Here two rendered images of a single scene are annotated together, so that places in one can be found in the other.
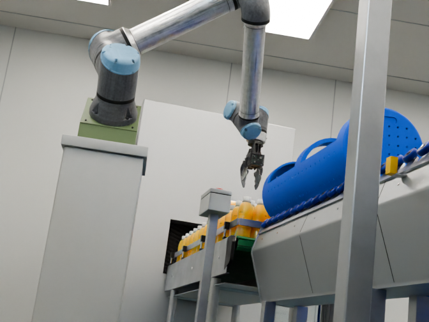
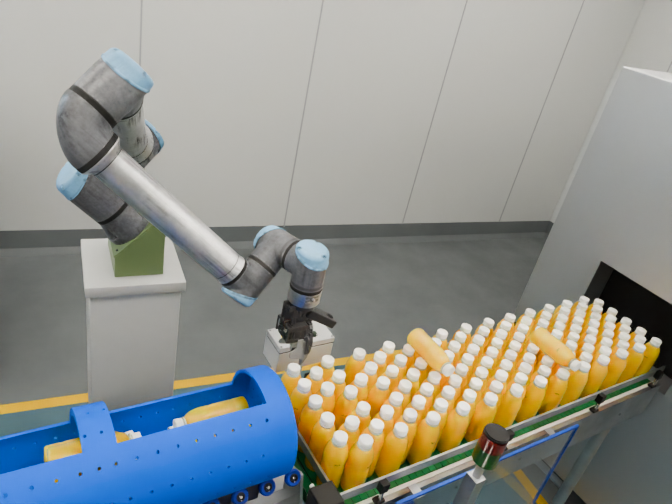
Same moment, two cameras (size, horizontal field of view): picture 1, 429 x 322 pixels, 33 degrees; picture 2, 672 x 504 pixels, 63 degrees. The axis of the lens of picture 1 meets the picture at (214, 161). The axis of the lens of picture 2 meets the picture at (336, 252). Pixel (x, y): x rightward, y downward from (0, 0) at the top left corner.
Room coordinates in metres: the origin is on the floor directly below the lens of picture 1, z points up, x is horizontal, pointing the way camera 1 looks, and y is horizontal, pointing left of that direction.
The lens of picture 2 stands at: (2.66, -1.34, 2.19)
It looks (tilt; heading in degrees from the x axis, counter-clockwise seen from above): 28 degrees down; 65
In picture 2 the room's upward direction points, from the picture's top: 13 degrees clockwise
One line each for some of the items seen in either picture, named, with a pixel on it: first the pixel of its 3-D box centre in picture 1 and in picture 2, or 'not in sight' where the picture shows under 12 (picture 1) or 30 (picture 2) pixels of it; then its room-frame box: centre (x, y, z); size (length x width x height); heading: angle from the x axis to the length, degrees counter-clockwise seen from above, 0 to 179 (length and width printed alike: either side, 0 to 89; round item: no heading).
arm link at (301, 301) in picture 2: (256, 138); (305, 294); (3.14, -0.18, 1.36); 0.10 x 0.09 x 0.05; 102
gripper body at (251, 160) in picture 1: (255, 155); (297, 318); (3.13, -0.18, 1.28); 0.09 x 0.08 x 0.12; 12
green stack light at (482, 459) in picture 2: not in sight; (487, 453); (3.52, -0.63, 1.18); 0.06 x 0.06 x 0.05
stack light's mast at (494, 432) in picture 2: not in sight; (486, 454); (3.52, -0.63, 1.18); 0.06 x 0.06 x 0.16
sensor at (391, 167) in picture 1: (401, 167); not in sight; (1.79, -0.48, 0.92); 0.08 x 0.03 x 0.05; 102
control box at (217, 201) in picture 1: (214, 203); (298, 344); (3.22, -0.03, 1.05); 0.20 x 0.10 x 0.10; 12
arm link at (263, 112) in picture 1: (257, 120); (309, 266); (3.14, -0.17, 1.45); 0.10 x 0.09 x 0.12; 121
